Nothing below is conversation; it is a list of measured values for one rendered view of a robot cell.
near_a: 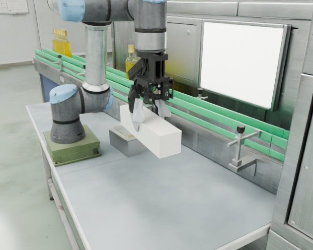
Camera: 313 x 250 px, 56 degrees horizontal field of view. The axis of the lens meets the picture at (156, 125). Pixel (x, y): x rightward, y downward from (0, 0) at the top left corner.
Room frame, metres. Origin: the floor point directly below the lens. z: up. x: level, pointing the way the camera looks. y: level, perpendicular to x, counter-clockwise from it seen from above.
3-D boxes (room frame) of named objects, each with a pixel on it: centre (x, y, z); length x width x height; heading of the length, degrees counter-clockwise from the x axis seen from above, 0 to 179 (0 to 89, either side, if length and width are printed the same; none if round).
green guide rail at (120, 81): (2.19, 0.57, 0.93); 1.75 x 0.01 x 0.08; 37
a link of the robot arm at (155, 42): (0.72, 0.01, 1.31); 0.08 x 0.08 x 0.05
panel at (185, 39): (1.48, -0.21, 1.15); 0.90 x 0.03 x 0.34; 37
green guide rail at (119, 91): (2.15, 0.63, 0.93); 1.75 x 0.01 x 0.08; 37
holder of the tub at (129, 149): (1.30, 0.07, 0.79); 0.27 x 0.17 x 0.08; 127
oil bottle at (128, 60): (1.72, 0.15, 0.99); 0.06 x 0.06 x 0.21; 36
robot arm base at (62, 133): (1.20, 0.40, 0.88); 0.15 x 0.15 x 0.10
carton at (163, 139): (0.73, 0.02, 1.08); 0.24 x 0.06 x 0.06; 29
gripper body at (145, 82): (0.71, 0.01, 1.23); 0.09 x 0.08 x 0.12; 29
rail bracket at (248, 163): (0.92, -0.31, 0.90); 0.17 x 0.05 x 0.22; 127
